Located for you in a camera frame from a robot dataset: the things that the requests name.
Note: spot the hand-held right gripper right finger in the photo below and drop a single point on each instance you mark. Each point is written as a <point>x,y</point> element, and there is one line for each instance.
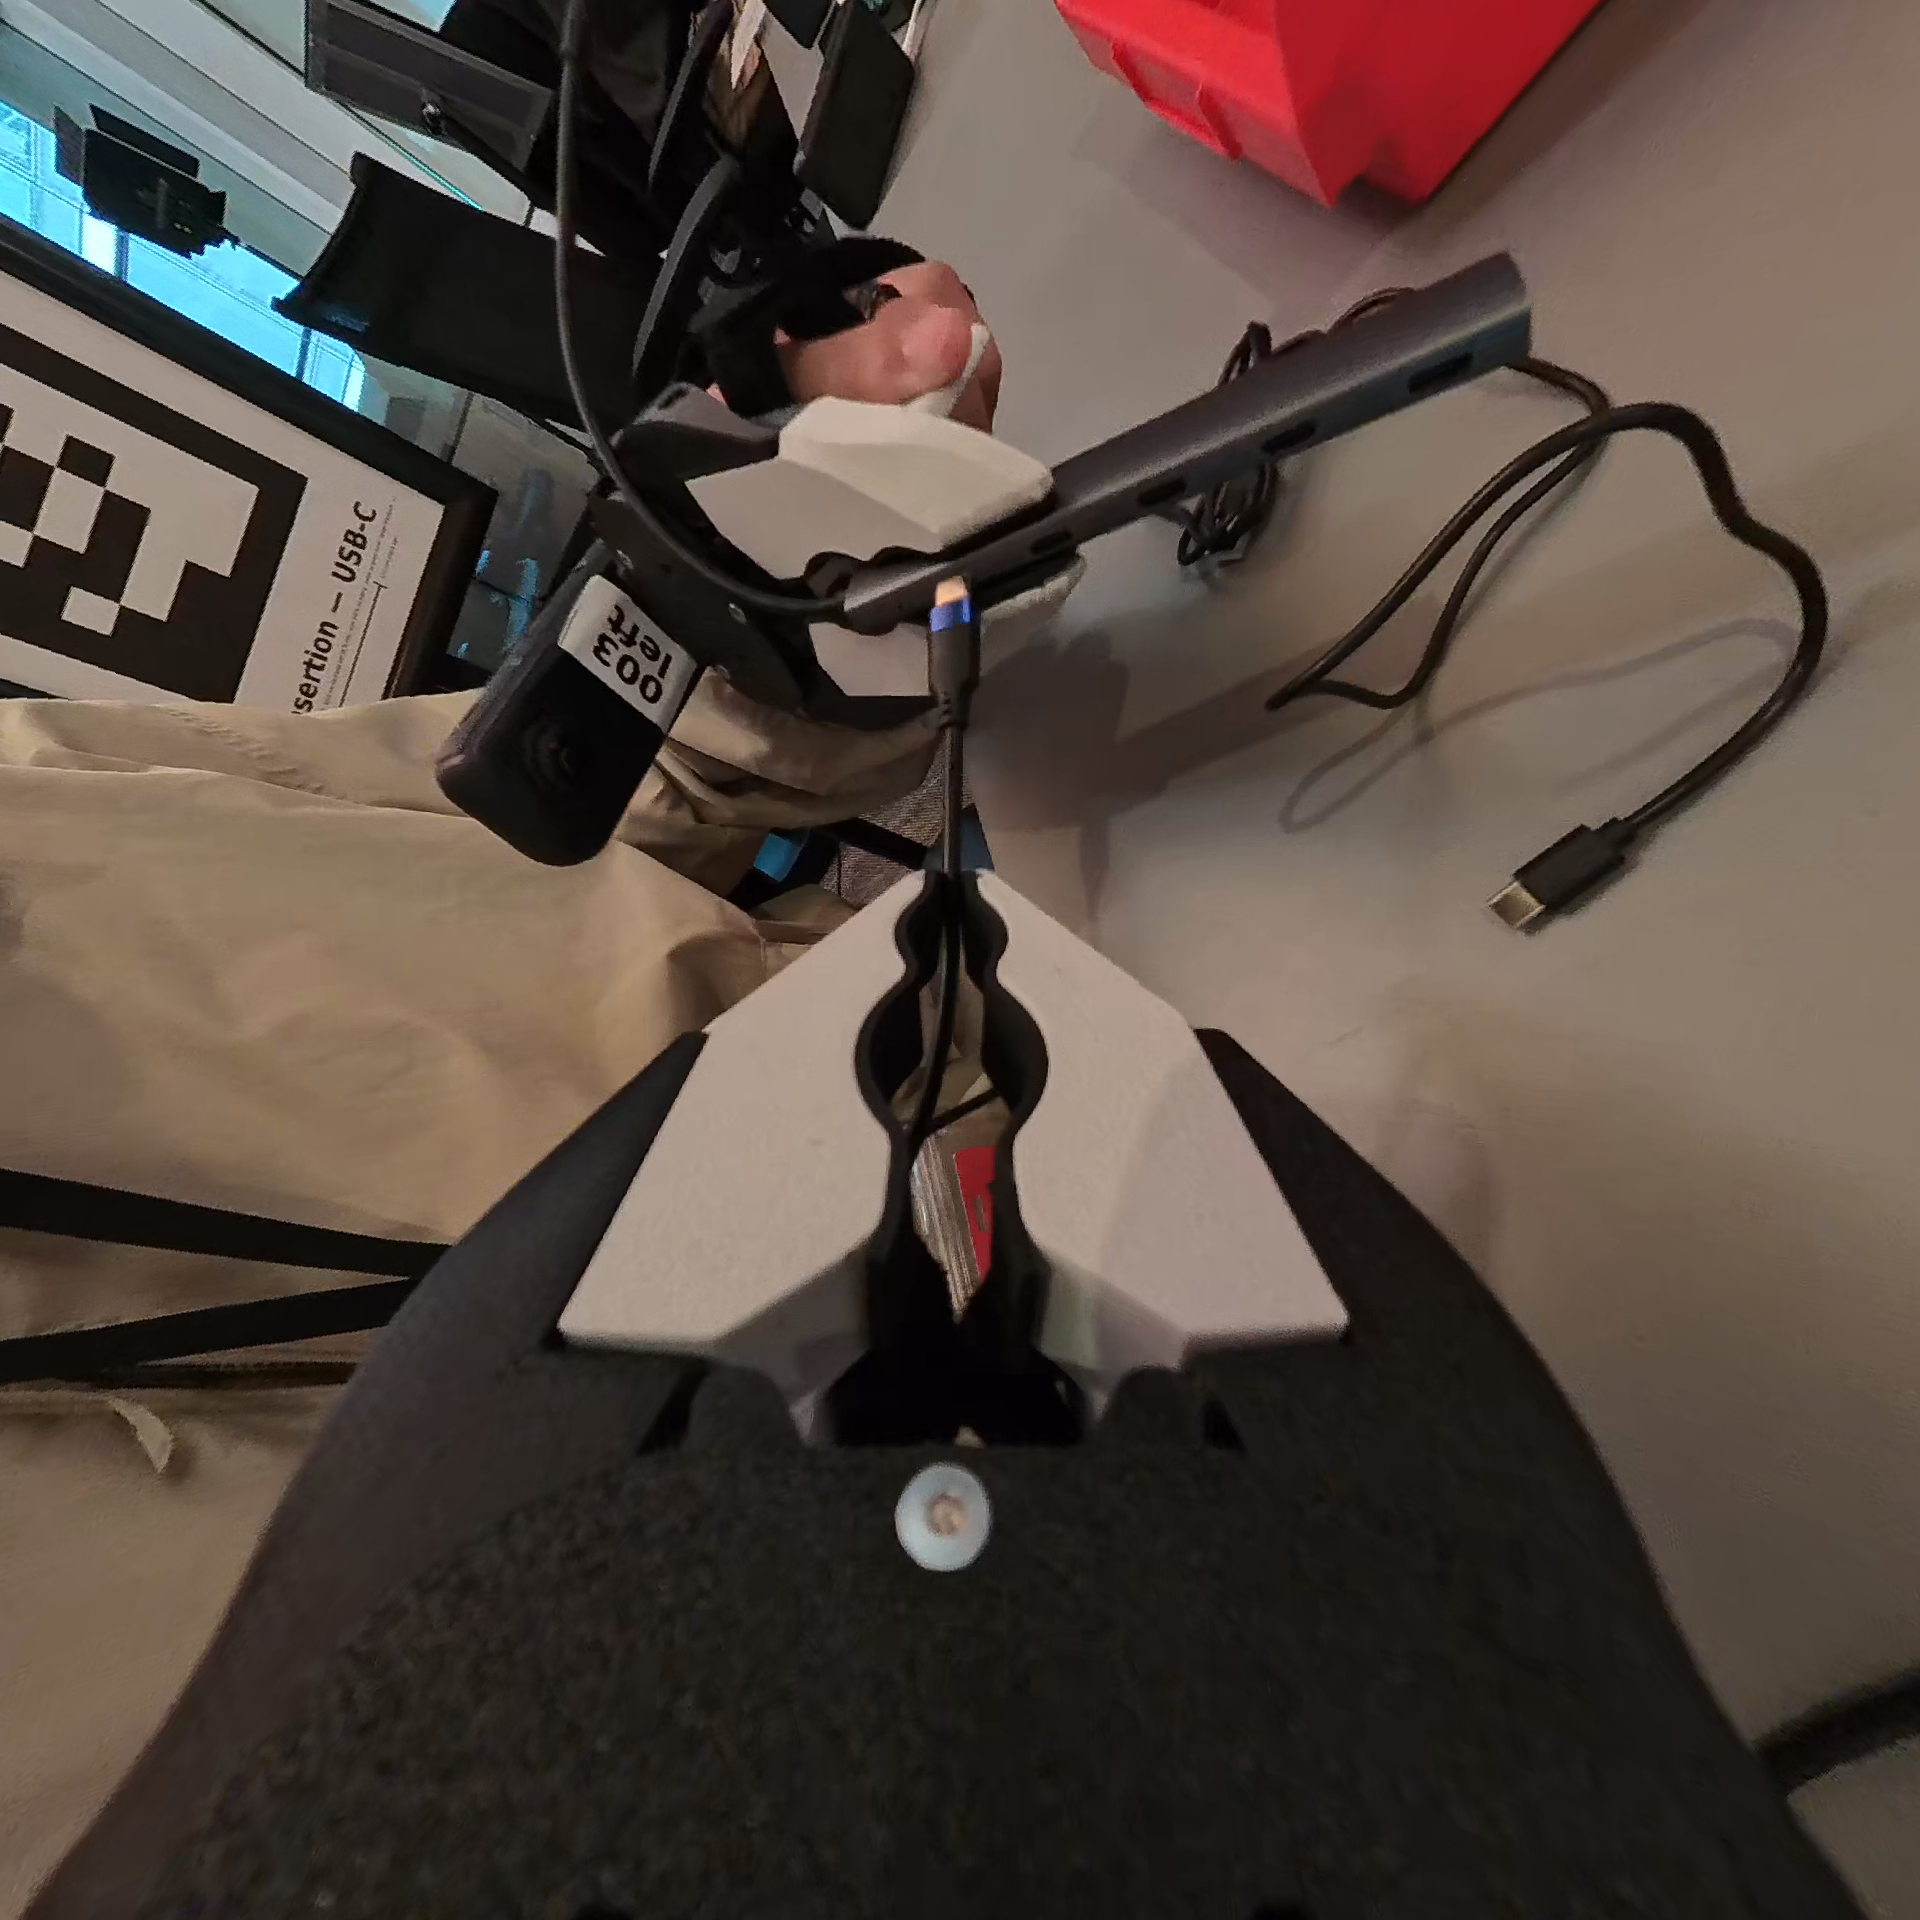
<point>1172,1170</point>

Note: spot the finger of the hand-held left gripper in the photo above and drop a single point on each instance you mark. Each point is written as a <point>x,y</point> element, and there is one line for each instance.
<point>885,474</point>
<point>885,662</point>

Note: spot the person's left hand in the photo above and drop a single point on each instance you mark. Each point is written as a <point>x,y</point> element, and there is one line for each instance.
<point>885,353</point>

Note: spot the framed marker poster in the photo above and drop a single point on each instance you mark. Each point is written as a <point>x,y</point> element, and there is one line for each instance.
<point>345,599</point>

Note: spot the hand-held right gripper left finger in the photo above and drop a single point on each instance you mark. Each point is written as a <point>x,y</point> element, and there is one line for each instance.
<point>721,1170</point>

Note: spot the black office chair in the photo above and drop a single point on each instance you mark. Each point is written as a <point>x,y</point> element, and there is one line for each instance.
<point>451,301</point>

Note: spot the red plastic bin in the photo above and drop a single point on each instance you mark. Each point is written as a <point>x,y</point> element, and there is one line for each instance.
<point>1320,77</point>

